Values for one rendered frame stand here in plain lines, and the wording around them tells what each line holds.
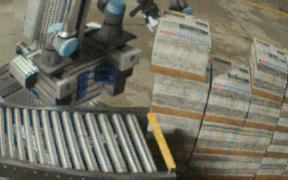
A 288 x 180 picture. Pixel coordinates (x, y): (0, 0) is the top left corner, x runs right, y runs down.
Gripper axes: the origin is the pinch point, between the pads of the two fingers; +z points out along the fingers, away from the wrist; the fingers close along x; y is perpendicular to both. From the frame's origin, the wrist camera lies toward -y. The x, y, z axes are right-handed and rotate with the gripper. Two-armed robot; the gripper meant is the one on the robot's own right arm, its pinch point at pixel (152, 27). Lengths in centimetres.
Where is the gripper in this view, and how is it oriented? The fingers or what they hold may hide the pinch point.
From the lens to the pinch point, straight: 308.4
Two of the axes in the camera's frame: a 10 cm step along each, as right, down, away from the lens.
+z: 3.5, 8.3, 4.4
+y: 9.3, -2.4, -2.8
